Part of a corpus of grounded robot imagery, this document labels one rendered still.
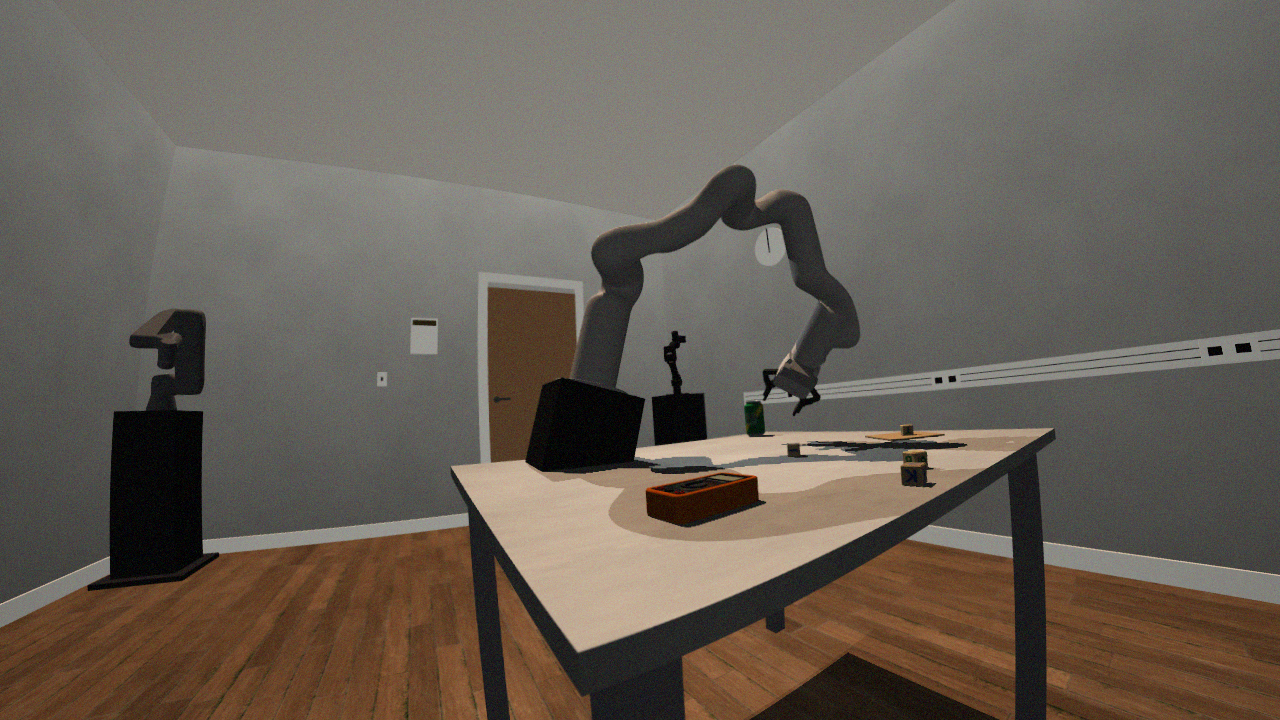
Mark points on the tan flat mat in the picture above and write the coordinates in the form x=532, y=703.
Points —
x=898, y=436

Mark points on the green drink can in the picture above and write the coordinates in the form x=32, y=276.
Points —
x=754, y=418

